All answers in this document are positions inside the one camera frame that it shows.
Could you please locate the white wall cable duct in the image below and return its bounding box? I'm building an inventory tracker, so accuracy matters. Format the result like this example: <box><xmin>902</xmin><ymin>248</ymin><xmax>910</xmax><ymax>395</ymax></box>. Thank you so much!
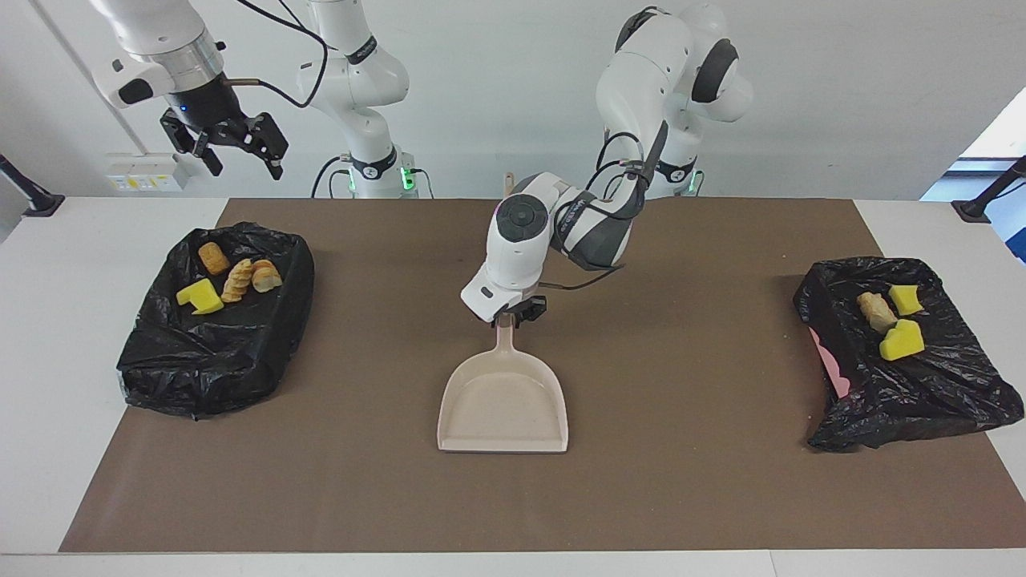
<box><xmin>30</xmin><ymin>0</ymin><xmax>133</xmax><ymax>157</ymax></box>

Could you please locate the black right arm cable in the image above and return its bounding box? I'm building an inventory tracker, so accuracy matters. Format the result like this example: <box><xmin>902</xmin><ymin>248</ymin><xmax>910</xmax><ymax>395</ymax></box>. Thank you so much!
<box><xmin>220</xmin><ymin>0</ymin><xmax>331</xmax><ymax>109</ymax></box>

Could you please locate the small yellow sponge wedge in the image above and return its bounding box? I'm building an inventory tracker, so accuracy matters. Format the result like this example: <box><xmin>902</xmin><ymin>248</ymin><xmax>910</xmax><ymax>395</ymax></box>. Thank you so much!
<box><xmin>888</xmin><ymin>284</ymin><xmax>924</xmax><ymax>317</ymax></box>

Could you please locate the yellow notched sponge piece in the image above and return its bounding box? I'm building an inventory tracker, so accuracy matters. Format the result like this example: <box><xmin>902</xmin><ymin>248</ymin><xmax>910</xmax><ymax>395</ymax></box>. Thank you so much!
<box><xmin>176</xmin><ymin>278</ymin><xmax>225</xmax><ymax>316</ymax></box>

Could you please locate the brown table mat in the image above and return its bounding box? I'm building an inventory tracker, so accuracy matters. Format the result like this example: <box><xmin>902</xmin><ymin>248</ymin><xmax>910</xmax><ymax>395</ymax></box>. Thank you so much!
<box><xmin>59</xmin><ymin>198</ymin><xmax>1020</xmax><ymax>554</ymax></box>

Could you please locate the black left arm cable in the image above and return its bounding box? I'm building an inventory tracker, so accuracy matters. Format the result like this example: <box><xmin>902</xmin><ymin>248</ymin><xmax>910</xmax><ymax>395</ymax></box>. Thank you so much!
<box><xmin>541</xmin><ymin>132</ymin><xmax>668</xmax><ymax>292</ymax></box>

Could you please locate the black bag lined pink bin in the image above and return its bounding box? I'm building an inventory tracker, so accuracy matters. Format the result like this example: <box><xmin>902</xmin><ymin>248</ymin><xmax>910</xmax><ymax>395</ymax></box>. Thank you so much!
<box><xmin>793</xmin><ymin>256</ymin><xmax>1025</xmax><ymax>454</ymax></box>

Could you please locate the beige plastic dustpan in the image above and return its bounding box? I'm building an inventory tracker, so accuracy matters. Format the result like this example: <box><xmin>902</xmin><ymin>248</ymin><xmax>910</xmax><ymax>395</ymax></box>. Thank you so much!
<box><xmin>437</xmin><ymin>314</ymin><xmax>570</xmax><ymax>454</ymax></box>

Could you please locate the yellow and green sponge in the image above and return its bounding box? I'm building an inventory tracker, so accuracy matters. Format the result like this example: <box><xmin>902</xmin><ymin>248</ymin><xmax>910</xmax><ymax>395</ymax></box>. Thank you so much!
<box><xmin>879</xmin><ymin>319</ymin><xmax>925</xmax><ymax>361</ymax></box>

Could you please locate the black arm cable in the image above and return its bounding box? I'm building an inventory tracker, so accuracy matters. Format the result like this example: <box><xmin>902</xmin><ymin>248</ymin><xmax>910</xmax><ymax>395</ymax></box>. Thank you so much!
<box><xmin>541</xmin><ymin>132</ymin><xmax>668</xmax><ymax>292</ymax></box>
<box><xmin>220</xmin><ymin>0</ymin><xmax>331</xmax><ymax>109</ymax></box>

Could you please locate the white wall power outlet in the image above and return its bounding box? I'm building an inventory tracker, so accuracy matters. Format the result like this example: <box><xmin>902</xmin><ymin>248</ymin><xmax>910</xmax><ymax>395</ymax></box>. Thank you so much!
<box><xmin>104</xmin><ymin>152</ymin><xmax>192</xmax><ymax>193</ymax></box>

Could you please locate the black clamp mount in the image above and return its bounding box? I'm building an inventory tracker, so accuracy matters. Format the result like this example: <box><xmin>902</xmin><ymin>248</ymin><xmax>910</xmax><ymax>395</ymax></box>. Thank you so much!
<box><xmin>951</xmin><ymin>156</ymin><xmax>1026</xmax><ymax>224</ymax></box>
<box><xmin>0</xmin><ymin>154</ymin><xmax>65</xmax><ymax>219</ymax></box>

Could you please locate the black right base cable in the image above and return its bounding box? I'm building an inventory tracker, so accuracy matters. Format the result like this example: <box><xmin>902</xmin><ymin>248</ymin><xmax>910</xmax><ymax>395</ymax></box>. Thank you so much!
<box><xmin>311</xmin><ymin>156</ymin><xmax>353</xmax><ymax>199</ymax></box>

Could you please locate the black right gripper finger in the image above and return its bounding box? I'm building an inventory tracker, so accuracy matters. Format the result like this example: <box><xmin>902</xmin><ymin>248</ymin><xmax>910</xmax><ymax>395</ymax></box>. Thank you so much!
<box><xmin>160</xmin><ymin>111</ymin><xmax>224</xmax><ymax>178</ymax></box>
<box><xmin>244</xmin><ymin>113</ymin><xmax>290</xmax><ymax>181</ymax></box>

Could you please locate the pale foam chunk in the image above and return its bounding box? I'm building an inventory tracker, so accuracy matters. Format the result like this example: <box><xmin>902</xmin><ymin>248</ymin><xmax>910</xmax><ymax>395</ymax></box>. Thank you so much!
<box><xmin>221</xmin><ymin>258</ymin><xmax>254</xmax><ymax>304</ymax></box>

